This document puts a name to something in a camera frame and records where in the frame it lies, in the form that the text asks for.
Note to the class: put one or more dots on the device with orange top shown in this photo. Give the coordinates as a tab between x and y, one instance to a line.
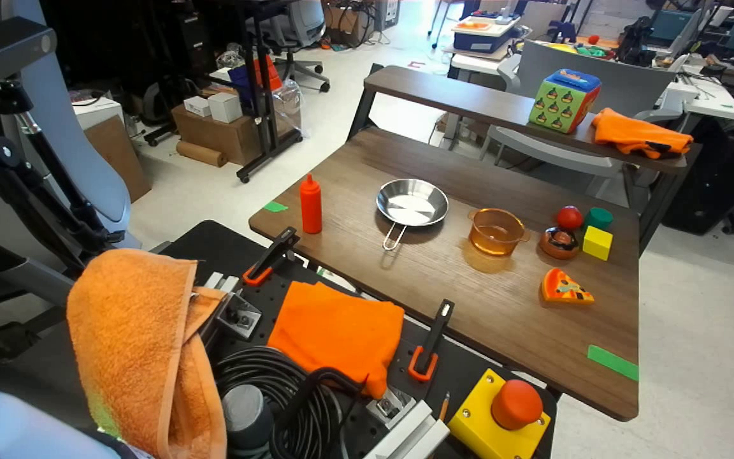
486	35

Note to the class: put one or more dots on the yellow emergency stop box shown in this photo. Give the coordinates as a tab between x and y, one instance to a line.
497	416

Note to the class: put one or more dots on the red squeeze bottle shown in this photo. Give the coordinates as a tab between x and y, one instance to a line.
311	207

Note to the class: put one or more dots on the amber transparent bowl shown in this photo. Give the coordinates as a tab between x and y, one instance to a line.
495	234

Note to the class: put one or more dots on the white cardboard boxes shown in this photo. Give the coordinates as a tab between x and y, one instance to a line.
216	105

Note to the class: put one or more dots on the toy pizza slice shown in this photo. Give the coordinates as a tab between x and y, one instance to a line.
561	288

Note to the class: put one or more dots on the brown toy donut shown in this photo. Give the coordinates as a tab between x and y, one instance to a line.
559	243

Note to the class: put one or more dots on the square metal bracket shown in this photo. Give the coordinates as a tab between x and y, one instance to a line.
393	406
237	311

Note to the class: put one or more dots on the white height-adjustable desk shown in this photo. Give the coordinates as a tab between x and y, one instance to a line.
478	68

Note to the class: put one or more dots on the folded orange cloth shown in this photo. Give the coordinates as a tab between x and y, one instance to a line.
337	333

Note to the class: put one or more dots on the silver metal pan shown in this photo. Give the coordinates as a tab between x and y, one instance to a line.
411	202

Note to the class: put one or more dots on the aluminium extrusion bar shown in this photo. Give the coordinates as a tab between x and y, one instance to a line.
409	430

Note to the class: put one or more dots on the black camera tripod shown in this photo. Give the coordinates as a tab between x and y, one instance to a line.
12	186

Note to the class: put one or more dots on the short green tape strip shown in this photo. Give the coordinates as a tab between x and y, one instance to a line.
277	207

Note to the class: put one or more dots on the black floor stand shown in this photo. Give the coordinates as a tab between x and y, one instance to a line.
262	102

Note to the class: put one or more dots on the green toy block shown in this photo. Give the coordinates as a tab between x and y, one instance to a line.
599	217

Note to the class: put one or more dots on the colourful toy cube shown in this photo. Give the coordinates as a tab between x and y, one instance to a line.
564	100

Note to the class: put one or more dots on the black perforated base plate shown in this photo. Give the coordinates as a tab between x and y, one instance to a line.
206	246

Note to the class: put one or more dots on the grey office chair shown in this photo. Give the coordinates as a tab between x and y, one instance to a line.
299	39

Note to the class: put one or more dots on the long green tape strip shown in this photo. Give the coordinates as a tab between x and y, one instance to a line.
612	364

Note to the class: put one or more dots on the red toy ball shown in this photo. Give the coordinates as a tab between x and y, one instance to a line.
569	217

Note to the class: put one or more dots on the cardboard tube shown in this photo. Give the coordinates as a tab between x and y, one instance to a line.
199	155

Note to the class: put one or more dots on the black stereo camera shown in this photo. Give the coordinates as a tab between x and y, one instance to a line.
0	53

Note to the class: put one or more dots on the small white bracket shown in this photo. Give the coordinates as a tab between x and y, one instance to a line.
217	282

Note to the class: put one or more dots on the brown cardboard box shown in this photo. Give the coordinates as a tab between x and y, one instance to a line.
116	155

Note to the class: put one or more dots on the crumpled orange cloth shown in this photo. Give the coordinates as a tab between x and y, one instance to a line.
639	133

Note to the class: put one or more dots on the grey cylinder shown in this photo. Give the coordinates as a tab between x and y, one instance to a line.
245	411

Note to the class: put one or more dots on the dark wooden bench table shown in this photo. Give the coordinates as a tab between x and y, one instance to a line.
451	96

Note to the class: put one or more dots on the large cardboard box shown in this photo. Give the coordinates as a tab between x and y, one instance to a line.
217	137

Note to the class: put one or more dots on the black office chair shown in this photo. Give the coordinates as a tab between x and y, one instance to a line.
715	181

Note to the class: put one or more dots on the small wooden stick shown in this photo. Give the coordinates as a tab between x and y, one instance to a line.
444	406

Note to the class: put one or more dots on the orange terry towel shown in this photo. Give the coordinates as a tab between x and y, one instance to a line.
142	348

